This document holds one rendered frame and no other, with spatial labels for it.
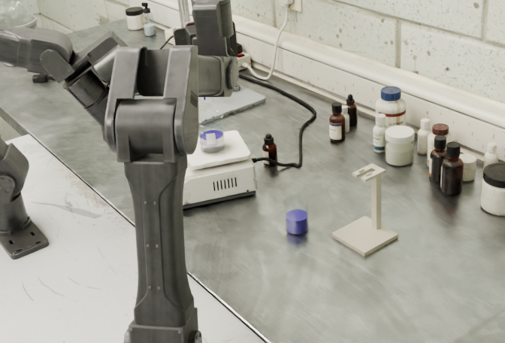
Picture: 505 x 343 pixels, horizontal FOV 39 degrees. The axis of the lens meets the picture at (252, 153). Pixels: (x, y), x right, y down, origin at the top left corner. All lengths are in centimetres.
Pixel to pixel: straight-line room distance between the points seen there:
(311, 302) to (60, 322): 38
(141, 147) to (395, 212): 63
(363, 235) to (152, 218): 52
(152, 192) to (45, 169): 83
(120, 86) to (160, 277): 22
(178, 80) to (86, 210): 67
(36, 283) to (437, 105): 86
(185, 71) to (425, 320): 52
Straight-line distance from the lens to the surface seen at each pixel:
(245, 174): 135
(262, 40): 195
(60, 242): 134
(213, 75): 97
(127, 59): 82
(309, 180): 141
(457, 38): 150
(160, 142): 78
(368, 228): 125
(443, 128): 142
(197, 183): 133
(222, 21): 107
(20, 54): 122
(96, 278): 122
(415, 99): 156
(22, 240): 136
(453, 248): 123
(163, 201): 80
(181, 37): 118
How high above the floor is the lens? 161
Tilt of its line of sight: 27 degrees down
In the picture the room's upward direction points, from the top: 5 degrees counter-clockwise
